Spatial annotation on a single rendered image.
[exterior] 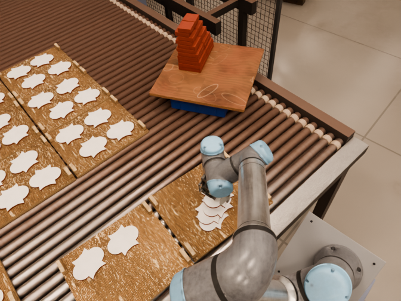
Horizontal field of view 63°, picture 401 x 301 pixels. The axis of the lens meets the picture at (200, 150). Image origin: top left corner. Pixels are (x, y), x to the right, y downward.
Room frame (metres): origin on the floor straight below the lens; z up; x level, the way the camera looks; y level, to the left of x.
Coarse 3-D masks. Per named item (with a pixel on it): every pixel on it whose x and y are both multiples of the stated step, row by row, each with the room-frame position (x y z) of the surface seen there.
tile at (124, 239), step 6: (120, 228) 0.60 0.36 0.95; (126, 228) 0.60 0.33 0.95; (132, 228) 0.59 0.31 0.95; (114, 234) 0.57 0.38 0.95; (120, 234) 0.57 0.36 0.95; (126, 234) 0.57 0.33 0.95; (132, 234) 0.57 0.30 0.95; (138, 234) 0.57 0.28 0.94; (114, 240) 0.55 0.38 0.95; (120, 240) 0.55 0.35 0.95; (126, 240) 0.54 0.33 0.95; (132, 240) 0.54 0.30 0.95; (108, 246) 0.53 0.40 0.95; (114, 246) 0.52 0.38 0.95; (120, 246) 0.52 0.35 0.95; (126, 246) 0.52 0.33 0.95; (132, 246) 0.52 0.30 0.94; (114, 252) 0.50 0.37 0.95; (120, 252) 0.50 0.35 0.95; (126, 252) 0.50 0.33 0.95
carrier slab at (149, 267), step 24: (144, 216) 0.65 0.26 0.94; (96, 240) 0.56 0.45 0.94; (144, 240) 0.54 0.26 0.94; (168, 240) 0.53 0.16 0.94; (72, 264) 0.47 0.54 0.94; (120, 264) 0.45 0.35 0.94; (144, 264) 0.44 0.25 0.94; (168, 264) 0.44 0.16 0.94; (192, 264) 0.43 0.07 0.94; (72, 288) 0.38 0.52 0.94; (96, 288) 0.37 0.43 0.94; (120, 288) 0.36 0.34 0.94; (144, 288) 0.36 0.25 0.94
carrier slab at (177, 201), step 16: (192, 176) 0.82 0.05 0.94; (160, 192) 0.75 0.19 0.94; (176, 192) 0.75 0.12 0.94; (192, 192) 0.74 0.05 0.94; (160, 208) 0.67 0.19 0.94; (176, 208) 0.67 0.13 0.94; (192, 208) 0.66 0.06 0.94; (176, 224) 0.60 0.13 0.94; (192, 224) 0.59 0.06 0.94; (224, 224) 0.57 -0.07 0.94; (192, 240) 0.52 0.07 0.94; (208, 240) 0.51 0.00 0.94
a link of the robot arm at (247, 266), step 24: (264, 144) 0.59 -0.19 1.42; (240, 168) 0.51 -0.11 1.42; (264, 168) 0.50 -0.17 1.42; (240, 192) 0.41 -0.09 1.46; (264, 192) 0.40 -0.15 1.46; (240, 216) 0.33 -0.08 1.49; (264, 216) 0.32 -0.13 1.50; (240, 240) 0.26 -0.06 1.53; (264, 240) 0.25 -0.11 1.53; (216, 264) 0.22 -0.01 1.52; (240, 264) 0.21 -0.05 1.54; (264, 264) 0.21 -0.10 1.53; (240, 288) 0.17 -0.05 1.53; (264, 288) 0.17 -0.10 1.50
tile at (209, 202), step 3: (204, 195) 0.68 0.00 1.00; (231, 195) 0.66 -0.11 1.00; (234, 195) 0.66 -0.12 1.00; (204, 198) 0.66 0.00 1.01; (207, 198) 0.66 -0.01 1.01; (210, 198) 0.66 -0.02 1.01; (216, 198) 0.66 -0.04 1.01; (219, 198) 0.65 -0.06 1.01; (207, 201) 0.65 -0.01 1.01; (210, 201) 0.64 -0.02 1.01; (213, 201) 0.64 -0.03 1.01; (216, 201) 0.64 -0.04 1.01; (219, 201) 0.64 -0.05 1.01; (207, 204) 0.63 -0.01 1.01; (210, 204) 0.63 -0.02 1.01; (213, 204) 0.63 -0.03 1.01; (216, 204) 0.63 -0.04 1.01; (219, 204) 0.63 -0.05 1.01; (225, 204) 0.62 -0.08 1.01; (210, 207) 0.62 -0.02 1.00; (213, 207) 0.62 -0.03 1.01; (216, 207) 0.62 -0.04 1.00
